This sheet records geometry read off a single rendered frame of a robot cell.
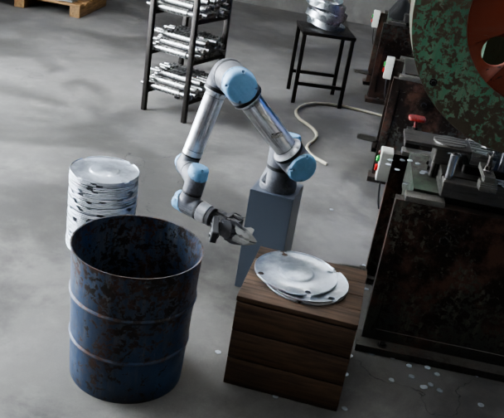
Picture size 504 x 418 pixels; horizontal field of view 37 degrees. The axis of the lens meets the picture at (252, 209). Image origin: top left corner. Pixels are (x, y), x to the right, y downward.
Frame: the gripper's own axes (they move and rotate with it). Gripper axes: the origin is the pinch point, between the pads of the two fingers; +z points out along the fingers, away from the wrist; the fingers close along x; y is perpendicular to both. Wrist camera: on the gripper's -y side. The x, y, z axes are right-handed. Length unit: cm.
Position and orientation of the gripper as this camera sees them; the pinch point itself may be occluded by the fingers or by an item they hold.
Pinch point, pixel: (252, 241)
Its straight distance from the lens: 269.9
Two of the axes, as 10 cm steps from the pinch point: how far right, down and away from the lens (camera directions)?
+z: 8.3, 4.3, -3.6
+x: -2.5, 8.5, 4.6
